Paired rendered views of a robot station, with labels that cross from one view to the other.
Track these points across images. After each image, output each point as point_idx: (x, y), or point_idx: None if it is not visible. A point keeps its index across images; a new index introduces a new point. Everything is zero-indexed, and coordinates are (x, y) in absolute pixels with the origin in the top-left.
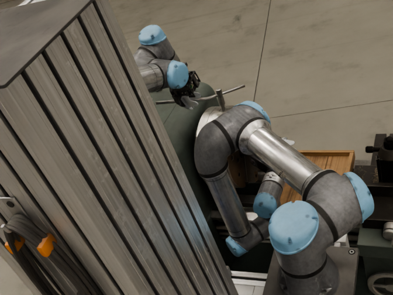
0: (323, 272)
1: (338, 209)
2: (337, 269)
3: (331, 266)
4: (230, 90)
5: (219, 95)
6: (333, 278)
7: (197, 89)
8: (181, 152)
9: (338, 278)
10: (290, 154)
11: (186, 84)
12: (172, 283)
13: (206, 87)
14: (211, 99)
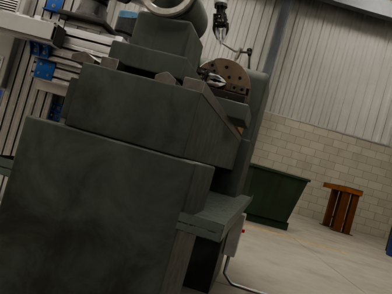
0: (84, 0)
1: None
2: (90, 12)
3: (89, 6)
4: (243, 51)
5: (237, 51)
6: (83, 8)
7: (258, 71)
8: (200, 65)
9: (84, 12)
10: None
11: (216, 14)
12: None
13: (262, 74)
14: (255, 79)
